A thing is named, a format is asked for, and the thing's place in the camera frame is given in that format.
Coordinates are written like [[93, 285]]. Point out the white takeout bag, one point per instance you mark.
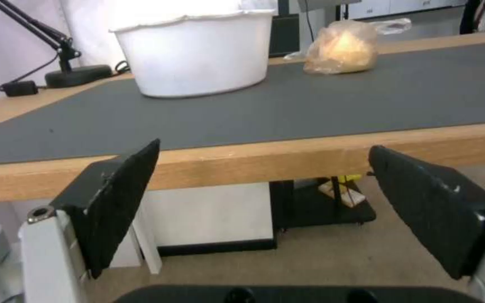
[[194, 50]]

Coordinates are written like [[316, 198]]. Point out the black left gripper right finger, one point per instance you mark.
[[427, 214]]

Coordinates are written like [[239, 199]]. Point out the pale items on platform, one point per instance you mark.
[[343, 194]]

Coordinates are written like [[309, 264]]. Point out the black monitor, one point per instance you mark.
[[283, 34]]

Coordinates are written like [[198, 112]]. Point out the dark grey desk mat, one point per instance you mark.
[[251, 104]]

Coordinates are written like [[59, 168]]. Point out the black desk lamp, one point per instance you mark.
[[53, 53]]

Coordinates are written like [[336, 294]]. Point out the clear plastic bag with trash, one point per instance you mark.
[[340, 47]]

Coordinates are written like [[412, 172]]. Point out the white cabinet under table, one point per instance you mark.
[[209, 217]]

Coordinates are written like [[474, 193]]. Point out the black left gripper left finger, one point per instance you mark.
[[112, 202]]

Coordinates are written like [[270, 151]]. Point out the black rolling platform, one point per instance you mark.
[[322, 205]]

